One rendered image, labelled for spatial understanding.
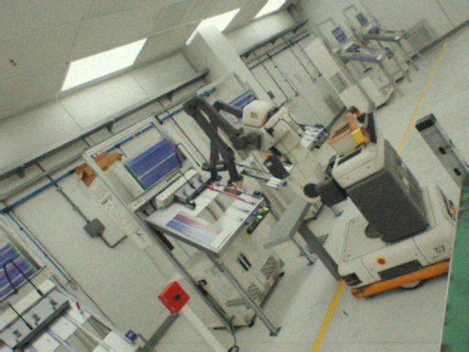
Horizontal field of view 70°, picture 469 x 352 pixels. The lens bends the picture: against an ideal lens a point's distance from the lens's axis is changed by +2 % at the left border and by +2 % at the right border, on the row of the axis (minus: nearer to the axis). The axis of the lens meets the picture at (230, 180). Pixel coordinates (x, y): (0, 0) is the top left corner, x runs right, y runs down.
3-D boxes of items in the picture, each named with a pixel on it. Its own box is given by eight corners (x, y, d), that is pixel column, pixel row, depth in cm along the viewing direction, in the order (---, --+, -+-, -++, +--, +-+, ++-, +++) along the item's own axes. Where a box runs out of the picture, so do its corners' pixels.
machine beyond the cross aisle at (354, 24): (427, 57, 719) (376, -17, 699) (421, 68, 664) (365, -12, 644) (370, 93, 819) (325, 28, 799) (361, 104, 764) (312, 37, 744)
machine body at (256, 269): (289, 269, 309) (248, 217, 302) (252, 330, 262) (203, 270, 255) (246, 278, 356) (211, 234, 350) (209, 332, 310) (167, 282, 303)
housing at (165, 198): (200, 183, 312) (198, 170, 303) (165, 214, 279) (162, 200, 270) (192, 181, 315) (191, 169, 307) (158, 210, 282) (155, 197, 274)
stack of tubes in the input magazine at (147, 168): (185, 159, 302) (167, 137, 299) (146, 189, 268) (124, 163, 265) (179, 165, 311) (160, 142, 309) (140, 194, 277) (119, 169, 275)
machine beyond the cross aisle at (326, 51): (415, 78, 623) (355, -6, 603) (407, 93, 568) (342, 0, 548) (353, 115, 723) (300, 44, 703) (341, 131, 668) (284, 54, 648)
